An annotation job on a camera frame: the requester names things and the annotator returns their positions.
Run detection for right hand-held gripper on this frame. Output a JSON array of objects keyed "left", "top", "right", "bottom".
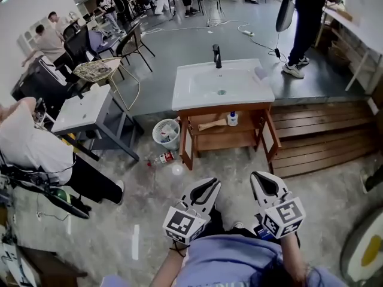
[{"left": 250, "top": 171, "right": 306, "bottom": 239}]

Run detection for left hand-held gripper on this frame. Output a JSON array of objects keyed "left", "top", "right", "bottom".
[{"left": 163, "top": 177, "right": 221, "bottom": 245}]

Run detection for wooden cabinet door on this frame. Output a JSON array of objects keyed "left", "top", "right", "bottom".
[
  {"left": 179, "top": 115, "right": 195, "bottom": 172},
  {"left": 259, "top": 108, "right": 282, "bottom": 164}
]

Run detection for brown wooden vanity cabinet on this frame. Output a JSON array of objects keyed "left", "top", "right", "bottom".
[{"left": 178, "top": 102, "right": 272, "bottom": 160}]

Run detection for blue-capped white bottle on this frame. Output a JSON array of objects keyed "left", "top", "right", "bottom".
[{"left": 226, "top": 111, "right": 241, "bottom": 127}]

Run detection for person's left forearm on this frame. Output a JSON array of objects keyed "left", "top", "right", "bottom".
[{"left": 149, "top": 240, "right": 192, "bottom": 287}]

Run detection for person's right forearm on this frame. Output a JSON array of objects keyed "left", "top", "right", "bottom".
[{"left": 279, "top": 234, "right": 309, "bottom": 287}]

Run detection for white ceramic sink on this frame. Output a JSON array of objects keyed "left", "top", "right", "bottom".
[{"left": 171, "top": 58, "right": 275, "bottom": 112}]

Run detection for grey stand white sink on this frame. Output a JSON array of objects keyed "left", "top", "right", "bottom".
[{"left": 50, "top": 84, "right": 141, "bottom": 163}]

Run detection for person's black trousers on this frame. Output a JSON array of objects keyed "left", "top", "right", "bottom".
[{"left": 206, "top": 207, "right": 258, "bottom": 239}]

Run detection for blue label tag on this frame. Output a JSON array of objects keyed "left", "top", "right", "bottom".
[{"left": 253, "top": 224, "right": 273, "bottom": 240}]

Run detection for red label plastic bottle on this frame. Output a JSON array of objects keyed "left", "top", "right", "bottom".
[{"left": 146, "top": 150, "right": 176, "bottom": 167}]

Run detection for black wrist band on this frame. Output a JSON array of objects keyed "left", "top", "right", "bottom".
[{"left": 169, "top": 240, "right": 188, "bottom": 257}]

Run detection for person's purple shirt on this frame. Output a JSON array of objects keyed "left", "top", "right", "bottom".
[{"left": 100, "top": 234, "right": 342, "bottom": 287}]

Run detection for wooden plank platform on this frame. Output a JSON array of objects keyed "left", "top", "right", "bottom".
[{"left": 268, "top": 99, "right": 383, "bottom": 179}]

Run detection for white mesh waste basket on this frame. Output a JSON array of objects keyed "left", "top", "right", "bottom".
[{"left": 151, "top": 118, "right": 181, "bottom": 151}]

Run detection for white soap dish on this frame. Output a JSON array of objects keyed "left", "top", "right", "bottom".
[{"left": 253, "top": 66, "right": 270, "bottom": 85}]

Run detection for black green bag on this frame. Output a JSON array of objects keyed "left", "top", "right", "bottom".
[{"left": 44, "top": 187, "right": 92, "bottom": 220}]

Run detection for dark wicker chair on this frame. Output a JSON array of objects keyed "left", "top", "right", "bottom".
[{"left": 115, "top": 21, "right": 156, "bottom": 73}]

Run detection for grey round disc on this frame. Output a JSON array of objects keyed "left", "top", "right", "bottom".
[{"left": 275, "top": 0, "right": 296, "bottom": 33}]

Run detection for dark square table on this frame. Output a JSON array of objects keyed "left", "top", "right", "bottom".
[{"left": 95, "top": 36, "right": 120, "bottom": 53}]

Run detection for light wooden workbench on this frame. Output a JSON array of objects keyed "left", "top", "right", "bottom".
[{"left": 314, "top": 6, "right": 383, "bottom": 94}]

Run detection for blue padded chair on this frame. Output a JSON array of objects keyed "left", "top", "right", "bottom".
[{"left": 88, "top": 30, "right": 104, "bottom": 52}]

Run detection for black office chair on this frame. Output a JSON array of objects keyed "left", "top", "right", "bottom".
[{"left": 62, "top": 24, "right": 90, "bottom": 83}]

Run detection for black cabinet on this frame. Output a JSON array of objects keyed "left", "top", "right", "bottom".
[{"left": 10, "top": 55, "right": 68, "bottom": 113}]

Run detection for white arched shelf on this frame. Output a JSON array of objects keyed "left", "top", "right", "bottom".
[{"left": 16, "top": 19, "right": 51, "bottom": 56}]

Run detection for gold wire chair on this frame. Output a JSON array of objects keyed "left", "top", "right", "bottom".
[{"left": 72, "top": 57, "right": 141, "bottom": 112}]

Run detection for white extension cable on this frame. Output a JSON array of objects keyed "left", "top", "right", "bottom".
[{"left": 140, "top": 19, "right": 288, "bottom": 62}]

